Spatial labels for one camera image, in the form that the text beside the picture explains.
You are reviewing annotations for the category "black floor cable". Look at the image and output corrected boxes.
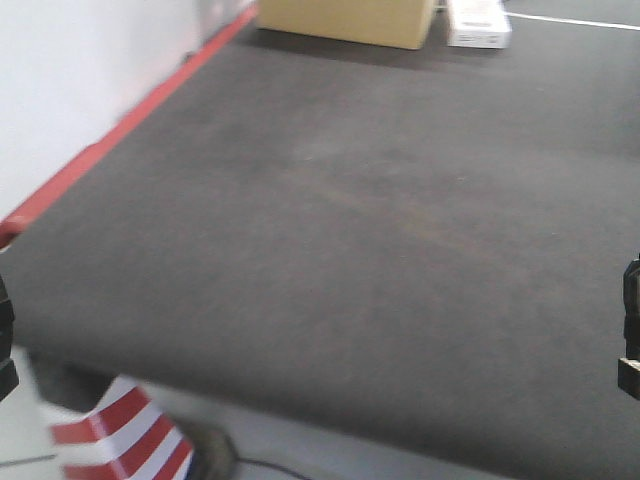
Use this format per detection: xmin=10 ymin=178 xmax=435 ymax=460
xmin=234 ymin=457 xmax=321 ymax=480

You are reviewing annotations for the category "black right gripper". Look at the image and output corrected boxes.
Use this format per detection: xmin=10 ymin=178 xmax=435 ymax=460
xmin=618 ymin=259 xmax=639 ymax=400

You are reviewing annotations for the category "dark grey conveyor belt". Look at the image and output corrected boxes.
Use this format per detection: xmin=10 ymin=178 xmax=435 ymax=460
xmin=1 ymin=1 xmax=639 ymax=479

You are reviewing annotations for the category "white carton box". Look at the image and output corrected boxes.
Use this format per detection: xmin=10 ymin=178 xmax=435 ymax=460
xmin=446 ymin=0 xmax=512 ymax=49

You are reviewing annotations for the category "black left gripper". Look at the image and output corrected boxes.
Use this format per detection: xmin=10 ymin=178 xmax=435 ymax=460
xmin=0 ymin=280 xmax=19 ymax=400

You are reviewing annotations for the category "red conveyor frame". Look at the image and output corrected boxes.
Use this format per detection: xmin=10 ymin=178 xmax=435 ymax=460
xmin=1 ymin=3 xmax=257 ymax=250

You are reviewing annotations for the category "left red-white traffic cone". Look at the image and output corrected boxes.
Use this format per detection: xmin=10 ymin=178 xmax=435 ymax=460
xmin=49 ymin=374 xmax=236 ymax=480

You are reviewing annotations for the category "cardboard box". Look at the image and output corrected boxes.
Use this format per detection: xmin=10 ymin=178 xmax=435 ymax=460
xmin=257 ymin=0 xmax=436 ymax=50

